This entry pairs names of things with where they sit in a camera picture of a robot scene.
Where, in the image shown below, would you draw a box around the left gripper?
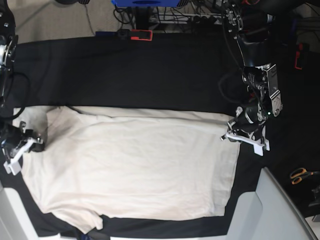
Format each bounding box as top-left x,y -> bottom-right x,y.
220,104 -> 270,156

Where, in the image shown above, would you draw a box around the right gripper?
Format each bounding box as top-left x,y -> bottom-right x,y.
0,121 -> 45,175

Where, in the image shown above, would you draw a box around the white T-shirt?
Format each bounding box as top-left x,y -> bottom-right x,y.
13,106 -> 240,233

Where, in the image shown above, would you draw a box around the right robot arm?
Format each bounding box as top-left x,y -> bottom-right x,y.
0,0 -> 45,176

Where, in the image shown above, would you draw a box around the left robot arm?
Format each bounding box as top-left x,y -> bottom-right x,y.
221,0 -> 283,156

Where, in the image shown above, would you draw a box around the black table cloth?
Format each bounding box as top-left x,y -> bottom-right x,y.
0,34 -> 320,239

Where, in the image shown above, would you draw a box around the orange black right clamp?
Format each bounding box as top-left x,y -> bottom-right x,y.
294,42 -> 310,70

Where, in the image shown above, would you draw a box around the orange black clamp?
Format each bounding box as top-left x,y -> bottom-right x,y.
117,29 -> 153,42
294,42 -> 310,70

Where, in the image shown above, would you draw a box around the white power strip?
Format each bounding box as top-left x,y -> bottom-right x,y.
149,12 -> 222,25

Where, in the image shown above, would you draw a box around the orange black top clamp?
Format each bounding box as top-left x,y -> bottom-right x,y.
117,29 -> 153,42

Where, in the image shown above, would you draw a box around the blue box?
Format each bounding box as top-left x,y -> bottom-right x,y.
111,0 -> 180,8

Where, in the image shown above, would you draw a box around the orange handled scissors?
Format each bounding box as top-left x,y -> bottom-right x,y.
289,167 -> 320,185

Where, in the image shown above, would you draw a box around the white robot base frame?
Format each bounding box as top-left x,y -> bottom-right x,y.
0,167 -> 317,240

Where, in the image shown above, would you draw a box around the black mount right edge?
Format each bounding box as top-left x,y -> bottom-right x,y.
308,185 -> 320,223

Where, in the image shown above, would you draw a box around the black vertical post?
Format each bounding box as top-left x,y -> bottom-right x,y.
134,6 -> 151,30

